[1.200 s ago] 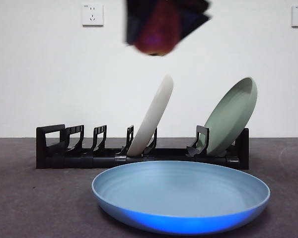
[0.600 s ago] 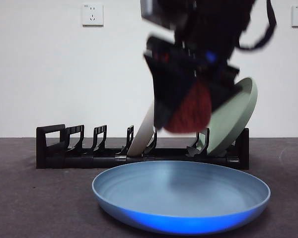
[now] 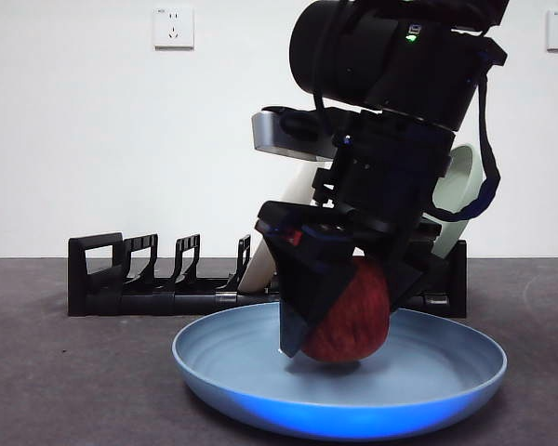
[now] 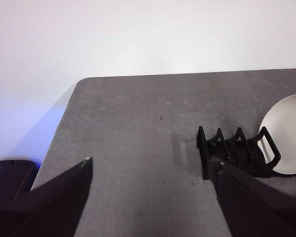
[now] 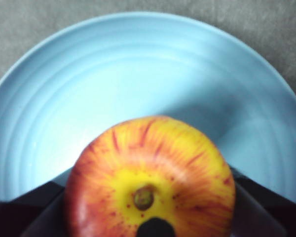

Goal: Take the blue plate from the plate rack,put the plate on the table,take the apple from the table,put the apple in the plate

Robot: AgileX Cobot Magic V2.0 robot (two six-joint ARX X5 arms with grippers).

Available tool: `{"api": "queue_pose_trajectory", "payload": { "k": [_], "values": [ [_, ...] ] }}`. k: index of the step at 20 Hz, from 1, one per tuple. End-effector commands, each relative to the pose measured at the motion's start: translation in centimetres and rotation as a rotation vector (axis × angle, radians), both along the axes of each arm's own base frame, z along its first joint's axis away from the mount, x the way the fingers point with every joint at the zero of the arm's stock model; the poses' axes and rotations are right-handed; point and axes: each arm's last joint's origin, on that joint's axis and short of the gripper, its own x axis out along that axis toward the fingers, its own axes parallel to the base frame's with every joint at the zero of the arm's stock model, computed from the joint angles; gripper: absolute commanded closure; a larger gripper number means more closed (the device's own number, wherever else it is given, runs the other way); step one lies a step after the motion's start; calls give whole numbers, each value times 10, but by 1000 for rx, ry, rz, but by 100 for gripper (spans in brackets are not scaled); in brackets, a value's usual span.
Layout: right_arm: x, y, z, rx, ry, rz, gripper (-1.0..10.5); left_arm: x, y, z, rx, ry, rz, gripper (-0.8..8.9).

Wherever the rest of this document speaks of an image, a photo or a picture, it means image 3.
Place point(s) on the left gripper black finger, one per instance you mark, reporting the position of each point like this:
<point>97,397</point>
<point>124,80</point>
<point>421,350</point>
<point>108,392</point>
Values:
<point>409,279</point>
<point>307,288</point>

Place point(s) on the red apple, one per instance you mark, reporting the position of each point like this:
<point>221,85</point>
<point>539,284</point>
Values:
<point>353,316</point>

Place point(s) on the blue plate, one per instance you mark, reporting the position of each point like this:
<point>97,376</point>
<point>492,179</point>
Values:
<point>353,409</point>

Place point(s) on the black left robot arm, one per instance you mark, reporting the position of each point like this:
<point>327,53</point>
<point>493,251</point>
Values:
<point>376,56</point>

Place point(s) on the white plate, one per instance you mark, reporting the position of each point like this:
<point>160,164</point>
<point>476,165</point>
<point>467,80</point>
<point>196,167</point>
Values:
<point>256,274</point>

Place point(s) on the green plate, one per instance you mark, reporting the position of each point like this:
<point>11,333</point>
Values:
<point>460,186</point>

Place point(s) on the black plate rack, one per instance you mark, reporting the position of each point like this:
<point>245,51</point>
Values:
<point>97,302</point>

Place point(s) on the pale grey camera box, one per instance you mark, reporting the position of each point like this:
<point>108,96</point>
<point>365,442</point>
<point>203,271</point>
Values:
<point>272,132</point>

